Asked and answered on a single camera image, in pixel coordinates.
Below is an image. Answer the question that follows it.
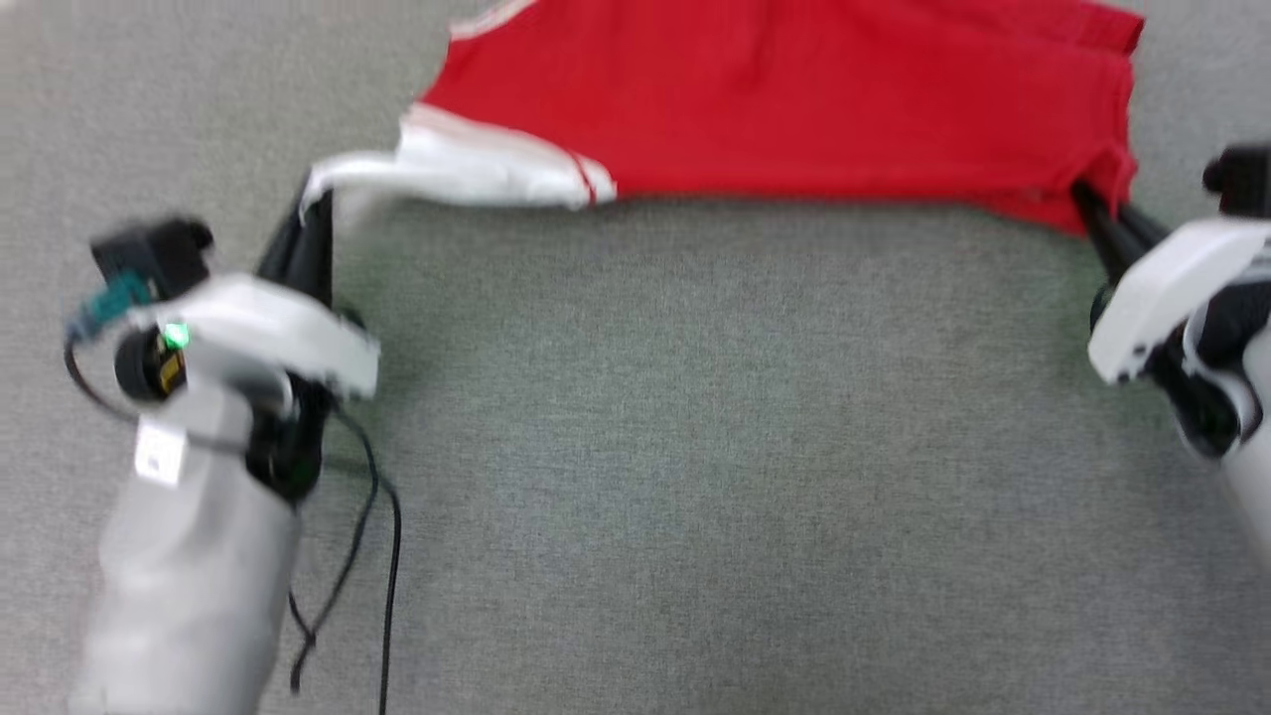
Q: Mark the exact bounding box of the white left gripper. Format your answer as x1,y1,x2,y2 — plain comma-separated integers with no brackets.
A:
129,184,383,403

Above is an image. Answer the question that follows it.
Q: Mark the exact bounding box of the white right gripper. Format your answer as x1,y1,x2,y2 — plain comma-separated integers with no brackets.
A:
1070,182,1271,386

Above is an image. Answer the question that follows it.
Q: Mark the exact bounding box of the red and white garment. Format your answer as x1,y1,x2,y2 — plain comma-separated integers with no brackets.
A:
298,0,1148,239

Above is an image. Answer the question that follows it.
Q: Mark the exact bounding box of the long thin black cable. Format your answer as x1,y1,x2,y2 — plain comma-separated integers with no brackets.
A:
62,333,403,715

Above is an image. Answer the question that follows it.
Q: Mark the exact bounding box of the short thin black cable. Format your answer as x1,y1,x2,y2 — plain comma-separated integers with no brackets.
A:
288,407,383,696

